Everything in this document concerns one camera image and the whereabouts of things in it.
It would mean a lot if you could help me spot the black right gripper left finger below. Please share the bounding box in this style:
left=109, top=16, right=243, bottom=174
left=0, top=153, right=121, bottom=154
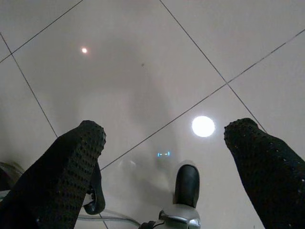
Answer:
left=0, top=120, right=107, bottom=229

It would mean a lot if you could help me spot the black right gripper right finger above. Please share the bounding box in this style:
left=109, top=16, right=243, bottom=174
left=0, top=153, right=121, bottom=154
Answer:
left=224, top=117, right=305, bottom=229

